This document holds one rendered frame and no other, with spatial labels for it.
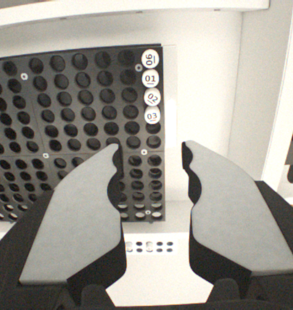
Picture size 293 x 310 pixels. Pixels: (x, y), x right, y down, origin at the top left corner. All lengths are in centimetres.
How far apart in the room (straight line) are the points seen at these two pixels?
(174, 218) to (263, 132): 16
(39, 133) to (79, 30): 11
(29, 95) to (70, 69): 4
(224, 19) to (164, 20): 6
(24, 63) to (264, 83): 19
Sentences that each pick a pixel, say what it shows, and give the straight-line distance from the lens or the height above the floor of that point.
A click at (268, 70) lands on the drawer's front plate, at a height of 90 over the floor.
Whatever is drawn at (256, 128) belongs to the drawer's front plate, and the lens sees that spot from 22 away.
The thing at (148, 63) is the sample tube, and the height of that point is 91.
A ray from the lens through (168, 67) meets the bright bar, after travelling 24.
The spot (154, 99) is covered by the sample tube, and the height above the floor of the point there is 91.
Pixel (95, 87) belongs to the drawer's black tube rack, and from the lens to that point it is 20.
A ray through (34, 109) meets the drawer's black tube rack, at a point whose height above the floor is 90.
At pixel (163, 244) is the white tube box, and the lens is 46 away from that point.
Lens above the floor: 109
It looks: 60 degrees down
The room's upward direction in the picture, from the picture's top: 179 degrees counter-clockwise
